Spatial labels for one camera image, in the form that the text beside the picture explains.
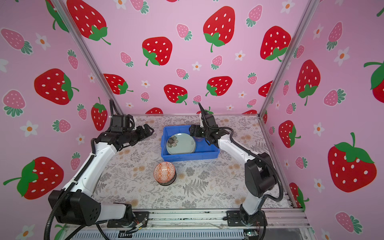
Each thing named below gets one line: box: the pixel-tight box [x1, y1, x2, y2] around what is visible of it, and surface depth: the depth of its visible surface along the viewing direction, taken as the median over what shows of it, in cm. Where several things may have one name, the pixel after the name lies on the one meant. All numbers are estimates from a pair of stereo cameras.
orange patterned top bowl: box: [153, 161, 176, 183], surface depth 83 cm
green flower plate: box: [166, 133, 196, 155], surface depth 102 cm
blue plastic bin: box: [161, 125, 220, 162], surface depth 98 cm
